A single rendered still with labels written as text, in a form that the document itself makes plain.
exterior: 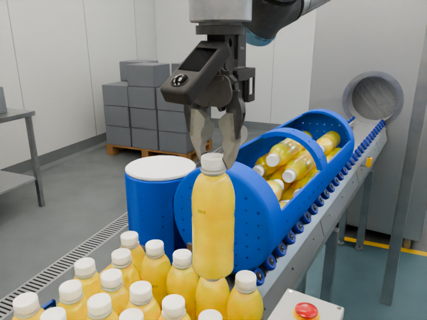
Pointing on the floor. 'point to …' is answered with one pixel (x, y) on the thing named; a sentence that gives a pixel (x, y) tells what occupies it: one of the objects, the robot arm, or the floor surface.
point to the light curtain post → (406, 178)
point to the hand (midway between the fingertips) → (213, 159)
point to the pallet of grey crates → (145, 113)
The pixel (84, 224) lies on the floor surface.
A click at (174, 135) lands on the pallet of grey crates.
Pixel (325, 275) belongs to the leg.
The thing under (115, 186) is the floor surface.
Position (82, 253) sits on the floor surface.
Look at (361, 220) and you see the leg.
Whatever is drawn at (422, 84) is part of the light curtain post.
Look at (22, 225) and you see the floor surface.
